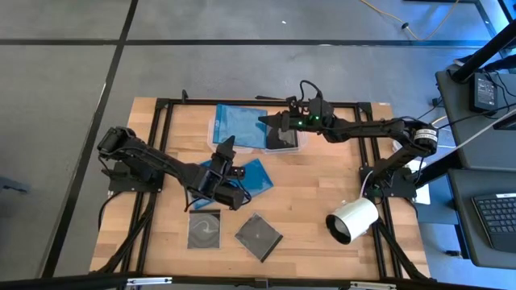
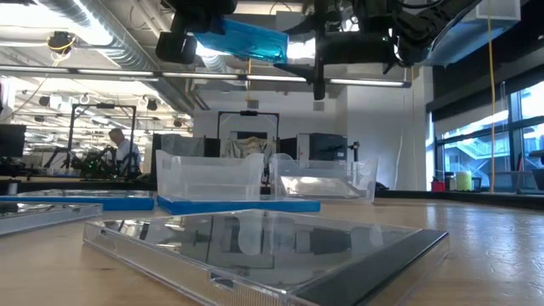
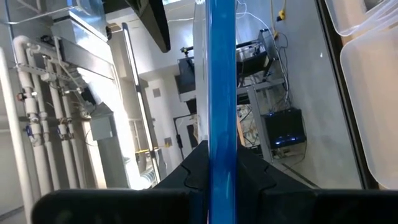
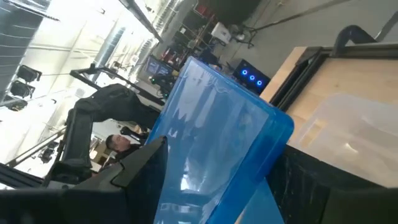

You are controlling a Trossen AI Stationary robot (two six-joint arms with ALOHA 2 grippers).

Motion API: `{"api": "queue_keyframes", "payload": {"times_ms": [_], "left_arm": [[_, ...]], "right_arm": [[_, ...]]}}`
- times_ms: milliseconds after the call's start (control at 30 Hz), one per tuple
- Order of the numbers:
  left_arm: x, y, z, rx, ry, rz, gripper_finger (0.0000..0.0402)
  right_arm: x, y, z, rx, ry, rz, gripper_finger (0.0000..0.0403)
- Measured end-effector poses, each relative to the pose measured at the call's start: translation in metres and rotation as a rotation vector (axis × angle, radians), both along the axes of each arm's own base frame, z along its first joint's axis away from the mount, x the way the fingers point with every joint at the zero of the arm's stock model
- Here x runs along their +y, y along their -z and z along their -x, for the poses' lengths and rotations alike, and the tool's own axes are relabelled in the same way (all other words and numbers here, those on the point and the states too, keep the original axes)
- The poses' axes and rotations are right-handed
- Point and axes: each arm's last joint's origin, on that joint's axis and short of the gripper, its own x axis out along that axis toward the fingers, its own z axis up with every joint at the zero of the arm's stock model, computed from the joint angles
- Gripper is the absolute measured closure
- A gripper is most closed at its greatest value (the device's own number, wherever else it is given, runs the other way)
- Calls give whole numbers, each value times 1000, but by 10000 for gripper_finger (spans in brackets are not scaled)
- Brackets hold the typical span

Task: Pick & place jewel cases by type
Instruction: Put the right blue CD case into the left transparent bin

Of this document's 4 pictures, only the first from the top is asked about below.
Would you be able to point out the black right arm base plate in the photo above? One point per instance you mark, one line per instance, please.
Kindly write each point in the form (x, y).
(397, 191)

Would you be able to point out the dark grey furniture foot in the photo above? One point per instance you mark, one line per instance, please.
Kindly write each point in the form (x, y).
(14, 185)

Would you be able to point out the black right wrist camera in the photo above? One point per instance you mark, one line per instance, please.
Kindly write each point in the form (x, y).
(292, 104)

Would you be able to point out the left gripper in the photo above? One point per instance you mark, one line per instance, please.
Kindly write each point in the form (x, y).
(215, 183)

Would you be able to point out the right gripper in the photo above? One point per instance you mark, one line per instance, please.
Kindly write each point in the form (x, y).
(318, 118)

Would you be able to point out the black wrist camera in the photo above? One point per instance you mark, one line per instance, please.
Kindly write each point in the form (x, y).
(292, 104)
(238, 172)

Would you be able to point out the black beam with silver brackets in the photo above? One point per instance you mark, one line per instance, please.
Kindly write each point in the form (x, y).
(242, 282)

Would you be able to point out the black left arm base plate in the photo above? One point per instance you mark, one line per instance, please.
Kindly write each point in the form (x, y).
(133, 188)

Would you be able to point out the black jewel case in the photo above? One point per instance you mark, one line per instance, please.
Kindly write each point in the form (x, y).
(258, 237)
(284, 140)

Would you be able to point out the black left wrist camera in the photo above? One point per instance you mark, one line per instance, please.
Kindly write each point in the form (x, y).
(238, 172)

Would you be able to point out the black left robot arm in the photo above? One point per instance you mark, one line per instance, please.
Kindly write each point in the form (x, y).
(153, 159)

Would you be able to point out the black aluminium table frame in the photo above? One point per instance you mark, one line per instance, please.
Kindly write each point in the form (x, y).
(193, 102)

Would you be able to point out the white cylindrical camera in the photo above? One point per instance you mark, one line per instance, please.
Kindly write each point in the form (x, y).
(354, 219)

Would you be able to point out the black keyboard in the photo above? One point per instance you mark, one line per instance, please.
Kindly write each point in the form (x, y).
(498, 219)

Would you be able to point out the black slanted pole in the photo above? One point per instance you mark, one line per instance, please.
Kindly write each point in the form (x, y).
(483, 52)

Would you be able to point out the black jewel case swirl print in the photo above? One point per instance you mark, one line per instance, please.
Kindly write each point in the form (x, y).
(203, 229)

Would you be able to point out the clear plastic container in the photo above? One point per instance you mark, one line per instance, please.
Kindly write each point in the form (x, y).
(302, 141)
(210, 133)

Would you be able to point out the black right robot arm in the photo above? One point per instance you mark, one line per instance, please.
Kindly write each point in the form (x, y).
(371, 129)

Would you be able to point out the grey side desk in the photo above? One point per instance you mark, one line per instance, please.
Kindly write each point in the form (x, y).
(475, 141)
(467, 225)

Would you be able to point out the black power adapter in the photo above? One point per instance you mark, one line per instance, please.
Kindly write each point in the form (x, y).
(483, 92)

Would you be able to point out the white power box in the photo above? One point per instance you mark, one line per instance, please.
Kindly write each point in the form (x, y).
(422, 195)

